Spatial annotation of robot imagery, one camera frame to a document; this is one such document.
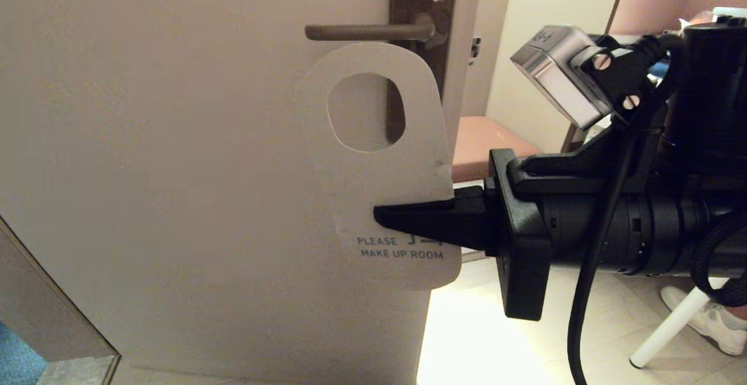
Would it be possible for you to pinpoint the do-not-disturb door hanger sign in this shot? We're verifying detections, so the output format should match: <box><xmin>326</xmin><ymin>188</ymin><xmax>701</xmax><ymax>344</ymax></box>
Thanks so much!
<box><xmin>295</xmin><ymin>43</ymin><xmax>463</xmax><ymax>291</ymax></box>

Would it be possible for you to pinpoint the beige door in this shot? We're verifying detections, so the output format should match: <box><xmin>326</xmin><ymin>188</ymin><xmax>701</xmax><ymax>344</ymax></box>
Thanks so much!
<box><xmin>0</xmin><ymin>0</ymin><xmax>486</xmax><ymax>385</ymax></box>

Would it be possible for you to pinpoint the brown seat cushion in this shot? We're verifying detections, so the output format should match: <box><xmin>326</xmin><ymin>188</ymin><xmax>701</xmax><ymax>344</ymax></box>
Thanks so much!
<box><xmin>452</xmin><ymin>117</ymin><xmax>544</xmax><ymax>183</ymax></box>

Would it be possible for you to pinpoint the white table with round legs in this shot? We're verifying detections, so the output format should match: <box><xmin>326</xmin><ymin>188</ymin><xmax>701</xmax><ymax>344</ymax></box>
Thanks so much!
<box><xmin>630</xmin><ymin>286</ymin><xmax>711</xmax><ymax>369</ymax></box>

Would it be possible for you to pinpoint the white sneaker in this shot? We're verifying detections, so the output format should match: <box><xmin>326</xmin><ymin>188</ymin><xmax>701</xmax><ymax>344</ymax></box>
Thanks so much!
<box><xmin>661</xmin><ymin>286</ymin><xmax>747</xmax><ymax>355</ymax></box>

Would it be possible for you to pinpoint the cream bench cabinet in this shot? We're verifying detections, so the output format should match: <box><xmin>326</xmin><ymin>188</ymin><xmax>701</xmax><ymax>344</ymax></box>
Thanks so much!
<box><xmin>452</xmin><ymin>0</ymin><xmax>631</xmax><ymax>187</ymax></box>

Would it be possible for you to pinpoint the white plastic bag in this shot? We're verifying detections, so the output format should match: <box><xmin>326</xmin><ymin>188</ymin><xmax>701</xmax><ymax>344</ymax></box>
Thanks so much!
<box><xmin>680</xmin><ymin>7</ymin><xmax>747</xmax><ymax>27</ymax></box>

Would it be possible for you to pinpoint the smooth black cable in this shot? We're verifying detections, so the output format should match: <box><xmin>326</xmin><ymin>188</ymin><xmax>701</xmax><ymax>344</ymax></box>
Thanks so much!
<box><xmin>567</xmin><ymin>34</ymin><xmax>690</xmax><ymax>385</ymax></box>

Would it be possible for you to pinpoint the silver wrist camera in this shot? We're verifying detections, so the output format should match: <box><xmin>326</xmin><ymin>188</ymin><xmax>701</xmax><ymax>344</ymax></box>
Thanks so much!
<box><xmin>511</xmin><ymin>25</ymin><xmax>643</xmax><ymax>131</ymax></box>

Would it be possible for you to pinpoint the black braided cable sleeve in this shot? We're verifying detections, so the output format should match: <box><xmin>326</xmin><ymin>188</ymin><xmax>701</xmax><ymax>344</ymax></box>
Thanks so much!
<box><xmin>690</xmin><ymin>213</ymin><xmax>747</xmax><ymax>308</ymax></box>

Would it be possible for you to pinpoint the bronze door handle lever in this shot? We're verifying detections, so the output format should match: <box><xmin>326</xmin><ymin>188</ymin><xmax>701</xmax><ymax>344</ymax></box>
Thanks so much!
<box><xmin>304</xmin><ymin>15</ymin><xmax>436</xmax><ymax>42</ymax></box>

